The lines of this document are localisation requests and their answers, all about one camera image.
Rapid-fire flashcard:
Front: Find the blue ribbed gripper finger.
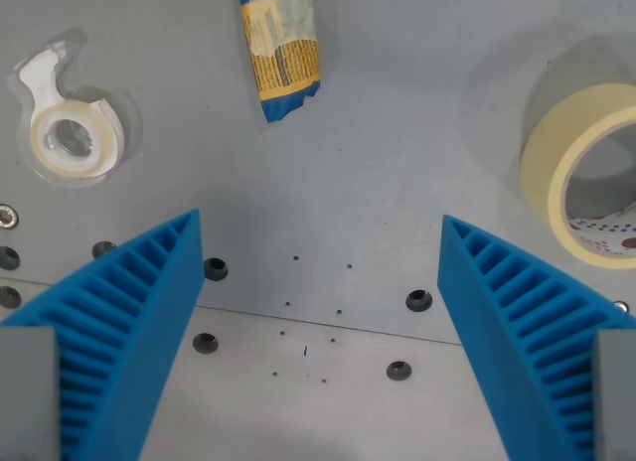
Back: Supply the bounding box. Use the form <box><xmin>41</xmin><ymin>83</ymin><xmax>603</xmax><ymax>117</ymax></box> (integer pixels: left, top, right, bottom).
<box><xmin>436</xmin><ymin>214</ymin><xmax>636</xmax><ymax>461</ymax></box>
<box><xmin>0</xmin><ymin>208</ymin><xmax>206</xmax><ymax>461</ymax></box>

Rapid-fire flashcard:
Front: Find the blue and yellow snack bag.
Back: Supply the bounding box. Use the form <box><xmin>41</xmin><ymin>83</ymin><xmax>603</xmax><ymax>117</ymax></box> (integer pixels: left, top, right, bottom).
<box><xmin>236</xmin><ymin>0</ymin><xmax>323</xmax><ymax>124</ymax></box>

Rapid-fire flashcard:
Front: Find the cream masking tape roll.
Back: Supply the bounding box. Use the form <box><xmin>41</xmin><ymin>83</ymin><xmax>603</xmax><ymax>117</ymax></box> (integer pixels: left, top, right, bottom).
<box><xmin>519</xmin><ymin>81</ymin><xmax>636</xmax><ymax>271</ymax></box>

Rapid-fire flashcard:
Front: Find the clear tape dispenser with roll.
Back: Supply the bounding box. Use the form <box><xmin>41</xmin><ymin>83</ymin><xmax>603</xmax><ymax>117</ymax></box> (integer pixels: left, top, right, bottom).
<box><xmin>5</xmin><ymin>28</ymin><xmax>143</xmax><ymax>188</ymax></box>

